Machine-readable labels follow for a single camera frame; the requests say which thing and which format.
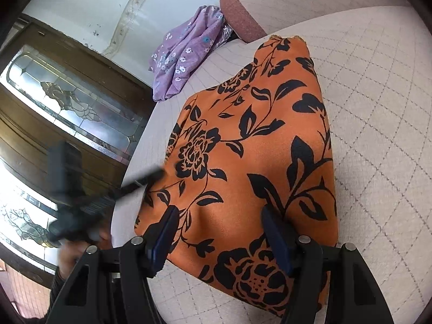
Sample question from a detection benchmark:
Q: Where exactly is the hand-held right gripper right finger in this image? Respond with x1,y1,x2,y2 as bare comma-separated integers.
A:
261,206,395,324

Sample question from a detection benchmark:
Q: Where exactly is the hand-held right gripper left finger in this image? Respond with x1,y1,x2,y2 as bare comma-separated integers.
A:
45,206,181,324

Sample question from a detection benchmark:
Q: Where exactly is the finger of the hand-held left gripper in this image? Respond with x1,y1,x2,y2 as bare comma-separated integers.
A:
114,169,166,200

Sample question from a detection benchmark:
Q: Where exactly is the orange black floral garment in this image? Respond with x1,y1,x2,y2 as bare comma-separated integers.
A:
134,35,339,318

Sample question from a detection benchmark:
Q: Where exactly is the person's left forearm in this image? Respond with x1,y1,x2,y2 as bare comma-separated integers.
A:
49,266,67,311

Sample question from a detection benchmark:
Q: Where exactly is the person's left hand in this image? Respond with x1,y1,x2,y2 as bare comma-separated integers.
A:
56,228,113,275

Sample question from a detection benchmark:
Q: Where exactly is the wooden door with glass panes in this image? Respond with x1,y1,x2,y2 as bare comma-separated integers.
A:
0,15,156,277

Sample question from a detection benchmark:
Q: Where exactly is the purple floral cloth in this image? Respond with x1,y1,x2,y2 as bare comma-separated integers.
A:
148,5,233,102

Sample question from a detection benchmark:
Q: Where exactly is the pink quilted mattress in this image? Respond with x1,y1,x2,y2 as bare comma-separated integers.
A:
111,5,432,324

